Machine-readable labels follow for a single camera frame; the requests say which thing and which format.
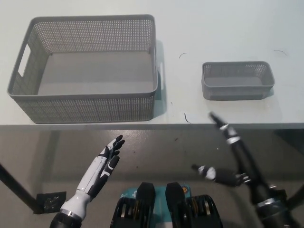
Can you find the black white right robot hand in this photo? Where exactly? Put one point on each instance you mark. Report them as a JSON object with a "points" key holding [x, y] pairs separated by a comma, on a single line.
{"points": [[244, 161]]}

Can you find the black teal robot body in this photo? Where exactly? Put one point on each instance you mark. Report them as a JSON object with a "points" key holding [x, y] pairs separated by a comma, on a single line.
{"points": [[173, 206]]}

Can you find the black table leg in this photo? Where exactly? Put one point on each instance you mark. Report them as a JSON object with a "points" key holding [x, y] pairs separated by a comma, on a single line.
{"points": [[16, 184], [297, 196]]}

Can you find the large grey perforated basket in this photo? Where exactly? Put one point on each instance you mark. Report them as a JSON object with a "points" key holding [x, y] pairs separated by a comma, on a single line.
{"points": [[83, 99]]}

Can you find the black floor tape patch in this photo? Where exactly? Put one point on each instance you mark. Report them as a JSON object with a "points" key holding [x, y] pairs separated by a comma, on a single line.
{"points": [[50, 202]]}

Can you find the small grey perforated basket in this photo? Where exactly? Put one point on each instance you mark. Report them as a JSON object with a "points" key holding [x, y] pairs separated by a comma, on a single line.
{"points": [[237, 83]]}

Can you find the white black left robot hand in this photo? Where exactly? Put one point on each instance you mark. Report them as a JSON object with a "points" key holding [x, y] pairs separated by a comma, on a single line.
{"points": [[95, 173]]}

